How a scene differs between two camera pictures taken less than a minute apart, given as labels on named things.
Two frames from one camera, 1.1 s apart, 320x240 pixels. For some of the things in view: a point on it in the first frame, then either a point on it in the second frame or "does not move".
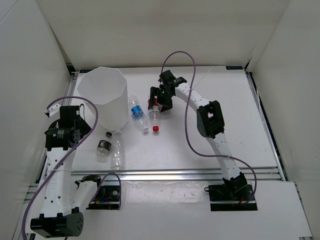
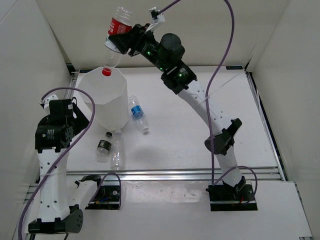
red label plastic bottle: (154, 115) to (121, 21)
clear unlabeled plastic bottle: (117, 160) does not move
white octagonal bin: (107, 88) does not move
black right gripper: (166, 105) to (134, 38)
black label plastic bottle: (103, 148) does not move
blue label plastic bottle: (137, 112) does not move
